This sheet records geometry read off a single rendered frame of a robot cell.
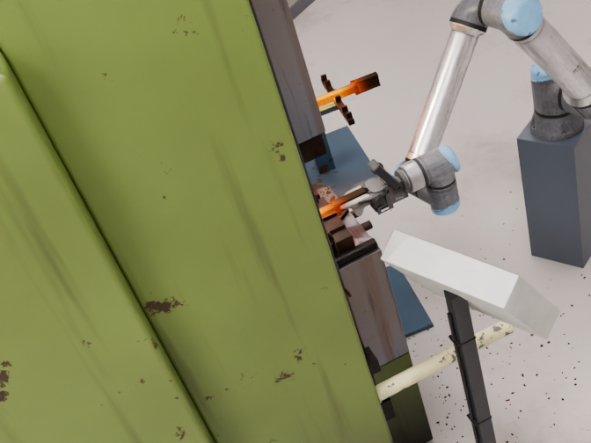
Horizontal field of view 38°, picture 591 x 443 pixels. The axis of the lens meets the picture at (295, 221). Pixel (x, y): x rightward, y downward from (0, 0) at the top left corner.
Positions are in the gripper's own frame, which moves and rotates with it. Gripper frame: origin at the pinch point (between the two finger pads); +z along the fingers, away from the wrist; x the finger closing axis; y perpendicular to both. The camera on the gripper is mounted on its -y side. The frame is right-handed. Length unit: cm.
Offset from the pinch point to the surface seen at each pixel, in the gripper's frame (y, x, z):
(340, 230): 2.1, -8.5, 4.9
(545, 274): 99, 28, -79
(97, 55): -90, -44, 47
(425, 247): -19, -52, -2
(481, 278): -18, -68, -8
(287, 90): -52, -17, 10
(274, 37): -66, -17, 9
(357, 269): 11.5, -15.9, 5.3
